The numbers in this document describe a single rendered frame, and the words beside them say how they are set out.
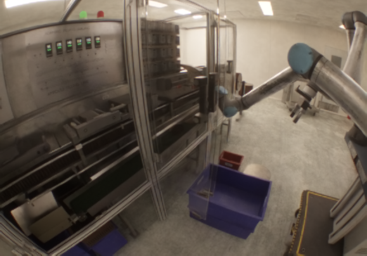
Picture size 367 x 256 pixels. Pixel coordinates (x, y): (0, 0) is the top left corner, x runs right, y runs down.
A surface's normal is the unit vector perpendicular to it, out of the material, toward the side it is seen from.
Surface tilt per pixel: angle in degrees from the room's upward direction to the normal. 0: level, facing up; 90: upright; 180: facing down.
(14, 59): 90
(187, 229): 0
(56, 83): 90
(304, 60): 87
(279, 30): 90
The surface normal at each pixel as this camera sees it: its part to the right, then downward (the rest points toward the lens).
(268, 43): -0.58, 0.36
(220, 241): -0.03, -0.91
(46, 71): 0.82, 0.21
